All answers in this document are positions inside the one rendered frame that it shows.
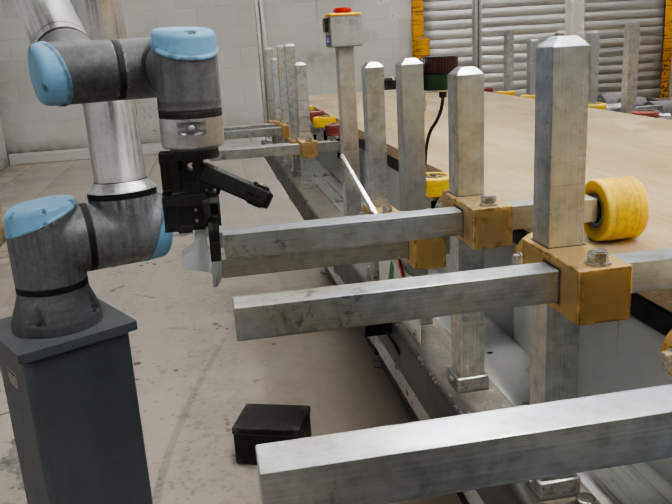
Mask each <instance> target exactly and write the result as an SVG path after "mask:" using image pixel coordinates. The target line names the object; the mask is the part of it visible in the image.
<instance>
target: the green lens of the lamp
mask: <svg viewBox="0 0 672 504"><path fill-rule="evenodd" d="M447 75H448V74H444V75H423V78H424V90H441V89H448V77H447Z"/></svg>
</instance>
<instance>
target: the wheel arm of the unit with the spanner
mask: <svg viewBox="0 0 672 504"><path fill-rule="evenodd" d="M446 254H450V236H449V237H446ZM404 258H409V252H408V241H402V242H392V243H383V244H373V245H364V246H354V247H345V248H335V249H326V250H316V251H307V252H297V253H288V254H278V256H274V255H269V256H262V257H250V258H240V259H231V260H225V255H224V254H221V260H222V273H223V278H231V277H240V276H249V275H258V274H267V273H276V272H285V271H295V270H304V269H313V268H322V267H331V266H340V265H349V264H358V263H368V262H377V261H386V260H395V259H404Z"/></svg>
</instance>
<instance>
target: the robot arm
mask: <svg viewBox="0 0 672 504"><path fill-rule="evenodd" d="M13 2H14V4H15V7H16V9H17V12H18V14H19V17H20V19H21V22H22V25H23V27H24V30H25V32H26V35H27V37H28V40H29V43H30V46H29V47H28V51H27V60H28V68H29V73H30V78H31V82H32V85H33V88H34V90H35V94H36V96H37V98H38V100H39V101H40V102H41V103H42V104H44V105H46V106H60V107H66V106H68V105H73V104H82V106H83V113H84V119H85V125H86V132H87V138H88V145H89V151H90V158H91V164H92V170H93V177H94V183H93V184H92V186H91V187H90V188H89V189H88V191H87V199H88V202H86V203H79V204H77V201H76V199H75V198H74V197H73V196H71V195H65V196H64V195H55V196H48V197H42V198H38V199H34V200H30V201H26V202H23V203H20V204H17V205H15V206H13V207H11V208H10V209H8V210H7V211H6V213H5V215H4V228H5V233H4V236H5V238H6V243H7V248H8V253H9V259H10V264H11V269H12V275H13V280H14V286H15V291H16V301H15V306H14V310H13V315H12V320H11V324H12V330H13V333H14V334H15V335H16V336H19V337H22V338H27V339H48V338H56V337H62V336H66V335H71V334H74V333H78V332H81V331H83V330H86V329H88V328H90V327H92V326H94V325H96V324H97V323H99V322H100V321H101V320H102V318H103V310H102V306H101V303H100V302H99V300H98V298H97V297H96V295H95V293H94V292H93V290H92V288H91V287H90V285H89V281H88V275H87V272H88V271H93V270H99V269H105V268H110V267H115V266H121V265H126V264H132V263H137V262H143V261H150V260H152V259H155V258H159V257H163V256H165V255H166V254H167V253H168V252H169V251H170V249H171V246H172V242H173V232H179V234H183V233H193V230H195V239H194V243H193V244H192V245H190V246H188V247H186V248H185V249H183V250H182V258H181V264H182V266H183V267H184V268H186V269H191V270H197V271H203V272H209V273H211V274H212V278H213V287H218V285H219V282H220V280H221V278H222V276H223V274H222V260H221V247H220V235H219V226H221V212H220V201H219V194H220V191H221V190H222V191H225V192H227V193H229V194H232V195H234V196H236V197H239V198H241V199H243V200H246V202H247V203H248V204H251V205H252V206H255V207H258V208H261V207H262V208H265V209H267V208H268V207H269V205H270V203H271V200H272V198H273V194H272V192H271V191H270V190H269V189H270V188H269V187H267V186H265V185H264V184H262V183H258V182H256V181H254V183H253V182H251V181H249V180H246V179H244V178H242V177H239V176H237V175H235V174H232V173H230V172H228V171H225V170H223V169H221V168H219V167H216V166H214V165H212V164H209V163H207V162H205V161H203V160H207V159H212V158H216V157H219V147H218V146H221V145H223V144H224V143H225V140H224V128H223V115H222V104H221V92H220V79H219V67H218V55H217V53H218V50H219V49H218V45H217V43H216V36H215V33H214V31H213V30H212V29H210V28H206V27H162V28H156V29H153V30H152V31H151V34H150V36H151V37H147V38H129V39H127V38H126V31H125V24H124V17H123V10H122V2H121V0H13ZM145 98H157V105H158V115H159V124H160V133H161V143H162V147H163V148H164V149H169V150H170V151H159V154H158V159H159V164H160V171H161V181H162V190H163V191H162V192H160V191H159V192H157V188H156V184H155V183H154V182H153V181H151V180H150V179H149V178H148V177H147V176H146V174H145V167H144V160H143V152H142V145H141V138H140V131H139V124H138V117H137V109H136V102H135V99H145ZM191 162H192V164H191V165H192V167H193V168H190V167H188V164H189V163H191ZM206 231H208V232H206ZM207 237H208V238H209V244H207Z"/></svg>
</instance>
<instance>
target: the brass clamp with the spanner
mask: <svg viewBox="0 0 672 504"><path fill-rule="evenodd" d="M408 252H409V258H404V259H405V260H406V261H407V262H408V263H409V264H410V265H411V266H412V267H413V268H414V269H415V270H421V269H430V268H439V267H446V237H440V238H430V239H421V240H411V241H408Z"/></svg>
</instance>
